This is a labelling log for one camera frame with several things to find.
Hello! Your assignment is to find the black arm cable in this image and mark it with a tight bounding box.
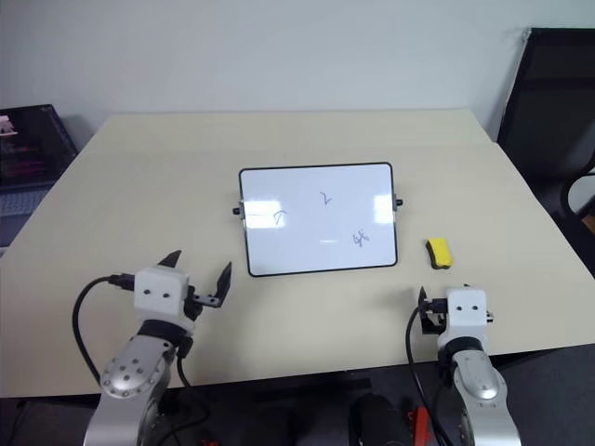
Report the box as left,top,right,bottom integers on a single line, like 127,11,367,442
404,305,453,446
71,273,192,389

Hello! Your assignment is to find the dark storage crate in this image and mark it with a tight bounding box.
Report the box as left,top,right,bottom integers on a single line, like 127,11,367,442
0,103,80,248

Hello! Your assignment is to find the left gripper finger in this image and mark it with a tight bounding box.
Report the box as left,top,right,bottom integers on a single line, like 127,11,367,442
156,250,183,271
211,260,233,309

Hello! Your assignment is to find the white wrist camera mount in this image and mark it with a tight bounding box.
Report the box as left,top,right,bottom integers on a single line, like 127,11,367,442
438,286,489,344
133,267,197,334

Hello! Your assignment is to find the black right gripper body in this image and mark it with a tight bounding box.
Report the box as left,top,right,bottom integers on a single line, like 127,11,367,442
418,298,450,335

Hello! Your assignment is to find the black-framed tabletop whiteboard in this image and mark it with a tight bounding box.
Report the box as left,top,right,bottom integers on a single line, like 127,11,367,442
231,162,404,279

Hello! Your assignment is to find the yellow and black eraser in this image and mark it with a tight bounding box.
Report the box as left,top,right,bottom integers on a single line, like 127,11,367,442
424,237,455,271

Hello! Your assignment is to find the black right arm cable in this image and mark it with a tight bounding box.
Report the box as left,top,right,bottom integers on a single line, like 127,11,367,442
404,305,453,446

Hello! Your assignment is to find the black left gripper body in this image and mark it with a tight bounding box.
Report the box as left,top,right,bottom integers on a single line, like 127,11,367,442
184,283,223,321

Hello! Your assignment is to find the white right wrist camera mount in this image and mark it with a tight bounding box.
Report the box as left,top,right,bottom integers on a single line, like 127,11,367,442
438,286,489,344

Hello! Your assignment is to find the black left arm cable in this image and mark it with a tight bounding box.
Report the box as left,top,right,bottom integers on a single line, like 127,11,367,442
71,273,192,389

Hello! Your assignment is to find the red object under table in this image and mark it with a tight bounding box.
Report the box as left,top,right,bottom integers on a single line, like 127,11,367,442
405,405,431,446

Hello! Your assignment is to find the dark rounded shape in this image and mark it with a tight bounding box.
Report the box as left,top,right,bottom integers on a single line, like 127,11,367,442
348,391,413,446

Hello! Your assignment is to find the black office chair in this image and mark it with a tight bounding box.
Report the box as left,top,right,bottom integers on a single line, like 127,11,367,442
496,27,595,219

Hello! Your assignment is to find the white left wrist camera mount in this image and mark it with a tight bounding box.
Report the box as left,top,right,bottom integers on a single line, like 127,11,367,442
133,267,197,334

